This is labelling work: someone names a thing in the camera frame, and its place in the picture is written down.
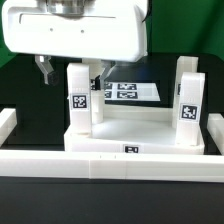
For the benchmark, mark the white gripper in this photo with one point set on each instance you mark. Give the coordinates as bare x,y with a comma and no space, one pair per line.
96,29

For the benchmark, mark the white desk top tray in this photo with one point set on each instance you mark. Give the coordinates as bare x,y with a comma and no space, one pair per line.
132,129

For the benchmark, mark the white marker base sheet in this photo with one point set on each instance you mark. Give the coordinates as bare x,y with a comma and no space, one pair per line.
131,91

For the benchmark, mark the white U-shaped obstacle frame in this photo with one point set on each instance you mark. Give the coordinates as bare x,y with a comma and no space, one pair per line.
60,164

